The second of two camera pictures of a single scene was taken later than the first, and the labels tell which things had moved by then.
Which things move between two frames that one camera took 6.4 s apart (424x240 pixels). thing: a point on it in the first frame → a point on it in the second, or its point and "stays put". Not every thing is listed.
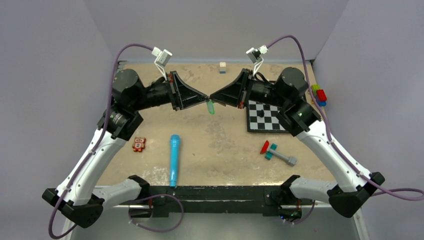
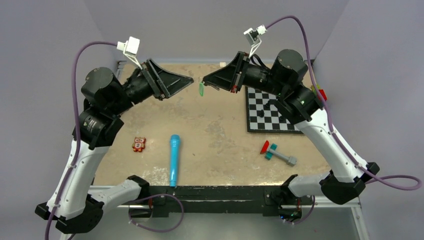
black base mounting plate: [167, 201] stays put
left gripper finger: [185, 91] → [166, 82]
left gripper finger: [187, 103] → [169, 84]
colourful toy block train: [319, 95] stays put
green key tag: [211, 107] → [201, 88]
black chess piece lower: [261, 113] stays put
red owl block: [139, 144] stays put
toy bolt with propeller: [269, 150] stays put
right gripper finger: [237, 89] → [227, 76]
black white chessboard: [262, 117] stays put
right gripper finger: [239, 104] → [218, 86]
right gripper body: [258, 91] → [253, 75]
